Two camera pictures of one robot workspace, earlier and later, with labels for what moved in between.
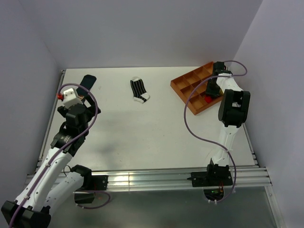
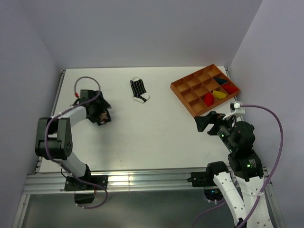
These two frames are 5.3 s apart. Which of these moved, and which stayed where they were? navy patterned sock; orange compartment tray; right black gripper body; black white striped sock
Moved: navy patterned sock; right black gripper body
Stayed: orange compartment tray; black white striped sock
